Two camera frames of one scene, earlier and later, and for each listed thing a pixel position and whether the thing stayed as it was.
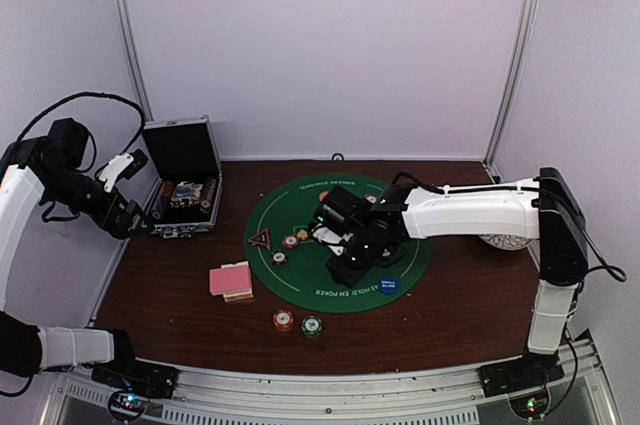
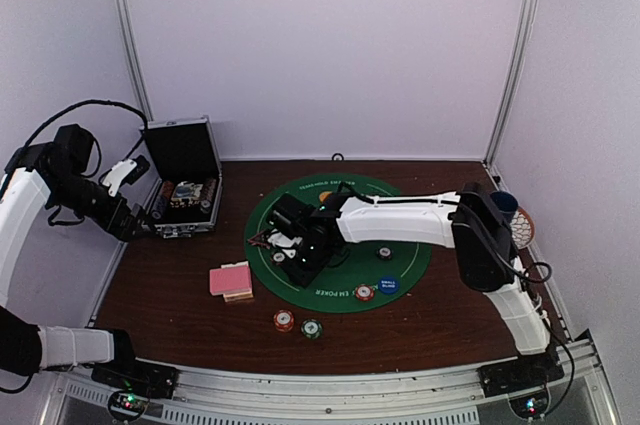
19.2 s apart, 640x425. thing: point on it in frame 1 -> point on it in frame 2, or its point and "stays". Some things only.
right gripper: x=346 y=276 -> x=303 y=277
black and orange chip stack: x=279 y=258 stays
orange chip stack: x=283 y=320 stays
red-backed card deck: x=230 y=280 stays
